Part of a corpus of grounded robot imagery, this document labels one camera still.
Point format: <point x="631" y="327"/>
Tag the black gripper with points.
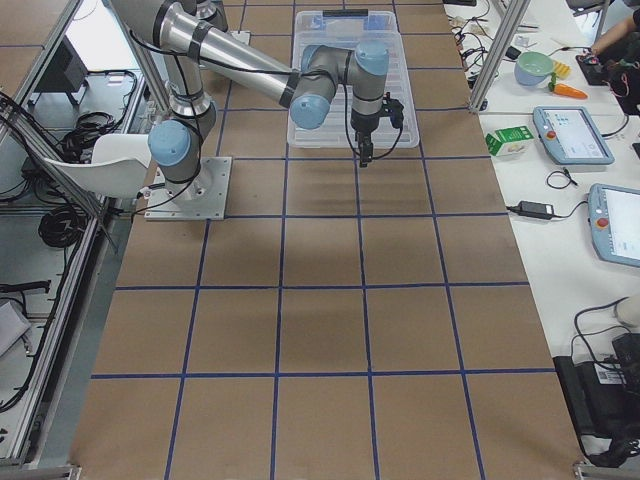
<point x="361" y="124"/>

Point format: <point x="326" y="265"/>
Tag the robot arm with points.
<point x="187" y="40"/>
<point x="213" y="12"/>

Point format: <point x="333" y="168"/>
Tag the green white carton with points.
<point x="508" y="141"/>

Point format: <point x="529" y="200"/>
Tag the black power adapter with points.
<point x="536" y="210"/>

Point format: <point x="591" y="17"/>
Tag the green bowl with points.
<point x="532" y="68"/>

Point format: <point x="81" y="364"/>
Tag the blue teach pendant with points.
<point x="570" y="136"/>
<point x="614" y="223"/>

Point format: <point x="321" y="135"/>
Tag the toy carrot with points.
<point x="567" y="91"/>

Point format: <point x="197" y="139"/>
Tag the white chair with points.
<point x="118" y="166"/>

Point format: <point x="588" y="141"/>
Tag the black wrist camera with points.
<point x="394" y="110"/>

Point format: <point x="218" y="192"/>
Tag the black box latch handle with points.
<point x="348" y="13"/>

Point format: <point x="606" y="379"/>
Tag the aluminium frame post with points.
<point x="502" y="40"/>

